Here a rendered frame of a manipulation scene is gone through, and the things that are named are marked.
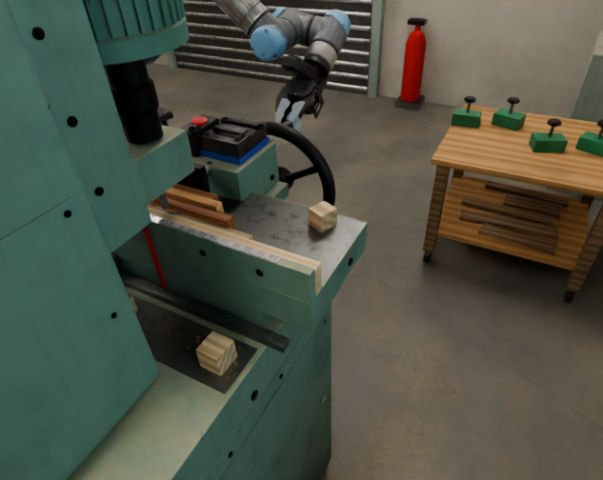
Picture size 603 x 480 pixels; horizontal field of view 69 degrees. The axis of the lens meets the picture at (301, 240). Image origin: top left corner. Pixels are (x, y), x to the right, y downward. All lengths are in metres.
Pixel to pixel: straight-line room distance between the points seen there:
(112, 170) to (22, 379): 0.24
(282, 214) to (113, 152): 0.32
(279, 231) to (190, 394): 0.28
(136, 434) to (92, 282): 0.23
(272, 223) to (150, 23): 0.36
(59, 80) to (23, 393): 0.31
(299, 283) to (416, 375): 1.11
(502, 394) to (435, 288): 0.51
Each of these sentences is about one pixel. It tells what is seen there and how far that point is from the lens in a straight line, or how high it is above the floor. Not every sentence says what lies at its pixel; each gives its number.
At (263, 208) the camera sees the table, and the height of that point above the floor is 0.90.
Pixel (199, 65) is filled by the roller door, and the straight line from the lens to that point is 4.61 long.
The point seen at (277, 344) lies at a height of 0.81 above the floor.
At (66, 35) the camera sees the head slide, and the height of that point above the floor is 1.24.
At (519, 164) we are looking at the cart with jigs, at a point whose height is 0.53.
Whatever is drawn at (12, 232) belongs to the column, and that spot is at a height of 1.12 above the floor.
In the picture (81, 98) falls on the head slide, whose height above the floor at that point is 1.18.
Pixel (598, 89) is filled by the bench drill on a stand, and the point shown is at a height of 0.56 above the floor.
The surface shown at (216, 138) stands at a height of 1.00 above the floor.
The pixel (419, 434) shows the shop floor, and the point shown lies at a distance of 1.55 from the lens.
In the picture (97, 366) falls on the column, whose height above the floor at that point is 0.91.
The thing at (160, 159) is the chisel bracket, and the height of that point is 1.05.
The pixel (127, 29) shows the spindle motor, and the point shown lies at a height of 1.23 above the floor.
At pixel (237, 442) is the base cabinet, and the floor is 0.69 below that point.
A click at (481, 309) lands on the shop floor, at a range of 1.92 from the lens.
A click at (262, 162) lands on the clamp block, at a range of 0.85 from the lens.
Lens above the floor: 1.35
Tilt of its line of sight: 39 degrees down
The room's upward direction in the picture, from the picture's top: 3 degrees counter-clockwise
